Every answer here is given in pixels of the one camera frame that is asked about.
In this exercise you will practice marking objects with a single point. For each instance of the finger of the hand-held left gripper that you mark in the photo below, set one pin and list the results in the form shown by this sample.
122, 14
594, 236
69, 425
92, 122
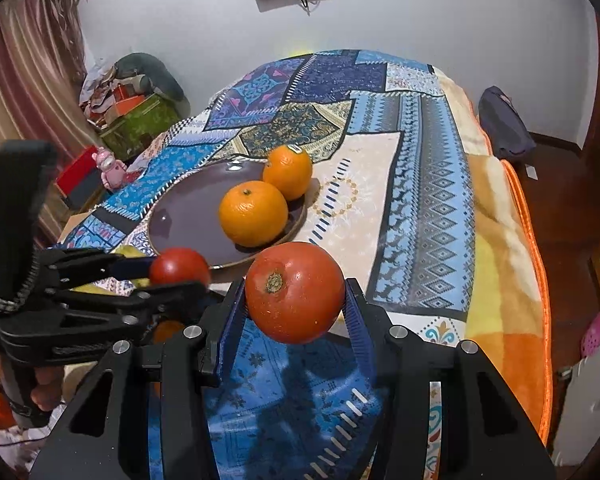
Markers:
130, 305
95, 262

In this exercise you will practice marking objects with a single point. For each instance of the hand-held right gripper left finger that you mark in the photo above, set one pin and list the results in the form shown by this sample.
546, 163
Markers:
230, 325

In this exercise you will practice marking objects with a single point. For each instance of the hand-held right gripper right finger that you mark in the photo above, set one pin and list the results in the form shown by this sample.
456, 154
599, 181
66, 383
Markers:
357, 320

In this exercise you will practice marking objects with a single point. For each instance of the yellow sugar cane piece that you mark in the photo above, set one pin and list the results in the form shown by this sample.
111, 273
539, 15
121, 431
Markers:
97, 287
129, 251

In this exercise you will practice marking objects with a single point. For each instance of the small orange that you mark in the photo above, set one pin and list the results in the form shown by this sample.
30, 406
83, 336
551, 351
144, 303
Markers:
167, 332

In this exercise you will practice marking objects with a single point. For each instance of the small red tomato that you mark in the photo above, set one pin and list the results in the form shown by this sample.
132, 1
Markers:
180, 265

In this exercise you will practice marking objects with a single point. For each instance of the large red tomato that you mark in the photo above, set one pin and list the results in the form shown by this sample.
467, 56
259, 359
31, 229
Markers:
295, 292

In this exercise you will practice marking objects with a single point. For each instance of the dark brown plate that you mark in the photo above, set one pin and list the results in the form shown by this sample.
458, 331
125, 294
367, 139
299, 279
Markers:
190, 220

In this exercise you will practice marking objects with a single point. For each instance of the person's left hand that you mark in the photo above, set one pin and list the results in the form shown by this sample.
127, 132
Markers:
47, 387

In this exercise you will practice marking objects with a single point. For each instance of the red box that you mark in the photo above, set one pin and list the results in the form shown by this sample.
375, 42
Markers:
77, 170

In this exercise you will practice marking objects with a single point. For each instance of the pink toy figure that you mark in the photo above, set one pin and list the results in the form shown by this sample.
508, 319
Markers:
111, 170

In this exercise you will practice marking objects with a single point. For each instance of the green box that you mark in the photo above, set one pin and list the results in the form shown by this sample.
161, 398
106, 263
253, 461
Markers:
140, 127

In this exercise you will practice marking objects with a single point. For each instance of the striped curtain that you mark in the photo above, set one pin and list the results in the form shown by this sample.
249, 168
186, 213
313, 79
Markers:
20, 60

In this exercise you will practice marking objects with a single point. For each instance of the orange and yellow blanket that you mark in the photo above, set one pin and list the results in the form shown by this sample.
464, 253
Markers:
500, 240

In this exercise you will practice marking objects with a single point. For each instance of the patchwork printed blanket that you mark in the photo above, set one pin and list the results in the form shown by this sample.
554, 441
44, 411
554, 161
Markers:
420, 160

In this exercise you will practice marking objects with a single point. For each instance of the grey cushion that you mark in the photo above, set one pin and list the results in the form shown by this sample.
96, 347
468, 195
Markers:
147, 72

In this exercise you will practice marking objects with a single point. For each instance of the white paper slip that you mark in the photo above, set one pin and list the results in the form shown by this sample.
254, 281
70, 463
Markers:
532, 172

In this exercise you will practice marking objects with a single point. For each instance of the pink slipper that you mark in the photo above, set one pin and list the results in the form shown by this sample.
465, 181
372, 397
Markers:
594, 335

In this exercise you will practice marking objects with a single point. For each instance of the dark purple bag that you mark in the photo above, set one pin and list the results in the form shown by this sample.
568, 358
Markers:
505, 120

